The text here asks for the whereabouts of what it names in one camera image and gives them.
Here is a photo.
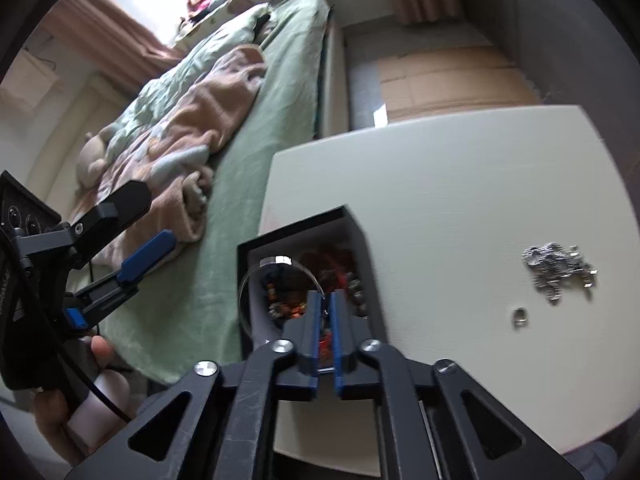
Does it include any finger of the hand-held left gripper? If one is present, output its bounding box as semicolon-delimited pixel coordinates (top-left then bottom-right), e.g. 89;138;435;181
64;230;177;332
70;180;153;257

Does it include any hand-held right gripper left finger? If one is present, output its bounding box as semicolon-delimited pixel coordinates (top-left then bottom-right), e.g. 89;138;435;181
65;291;323;480

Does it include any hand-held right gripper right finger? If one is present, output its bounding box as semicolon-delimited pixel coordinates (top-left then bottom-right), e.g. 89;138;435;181
330;290;587;480

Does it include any colourful bead bracelet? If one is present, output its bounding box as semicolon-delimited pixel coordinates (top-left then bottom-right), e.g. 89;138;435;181
261;280;307;322

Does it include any dark blue cardboard box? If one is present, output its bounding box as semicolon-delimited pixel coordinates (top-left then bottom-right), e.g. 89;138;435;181
236;205;397;362

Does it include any brown bead bracelet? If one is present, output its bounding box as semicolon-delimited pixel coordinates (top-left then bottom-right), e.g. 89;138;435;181
299;246;370;319

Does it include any silver bangle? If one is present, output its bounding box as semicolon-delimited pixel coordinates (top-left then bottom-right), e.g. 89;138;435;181
238;255;333;356

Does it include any person's left hand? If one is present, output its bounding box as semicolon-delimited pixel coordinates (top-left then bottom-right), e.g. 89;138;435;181
31;336;118;468

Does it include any beige plush toy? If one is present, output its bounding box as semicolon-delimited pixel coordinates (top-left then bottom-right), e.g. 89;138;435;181
75;132;114;182

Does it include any pink fleece blanket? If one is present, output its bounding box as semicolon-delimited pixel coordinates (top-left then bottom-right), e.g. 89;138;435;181
75;45;267;267

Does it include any light green quilt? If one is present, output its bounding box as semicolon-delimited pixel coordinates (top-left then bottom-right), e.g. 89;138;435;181
107;2;274;161

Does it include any white square table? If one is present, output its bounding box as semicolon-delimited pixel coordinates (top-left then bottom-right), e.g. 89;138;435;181
257;104;632;477

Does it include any bed with green sheet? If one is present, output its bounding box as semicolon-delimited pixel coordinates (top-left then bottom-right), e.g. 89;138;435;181
75;0;352;386

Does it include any pile of small toys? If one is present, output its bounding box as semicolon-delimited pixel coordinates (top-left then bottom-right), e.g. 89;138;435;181
180;0;213;23

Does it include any flat brown cardboard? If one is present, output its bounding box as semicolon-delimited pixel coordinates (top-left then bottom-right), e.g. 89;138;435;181
374;45;542;122

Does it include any person's right leg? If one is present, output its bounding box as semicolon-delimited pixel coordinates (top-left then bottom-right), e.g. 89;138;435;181
562;440;621;480

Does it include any dark grey wardrobe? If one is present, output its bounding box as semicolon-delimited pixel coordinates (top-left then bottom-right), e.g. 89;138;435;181
450;0;637;161

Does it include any silver chain bracelet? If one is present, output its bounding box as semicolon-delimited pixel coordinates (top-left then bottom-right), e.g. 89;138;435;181
521;242;598;305

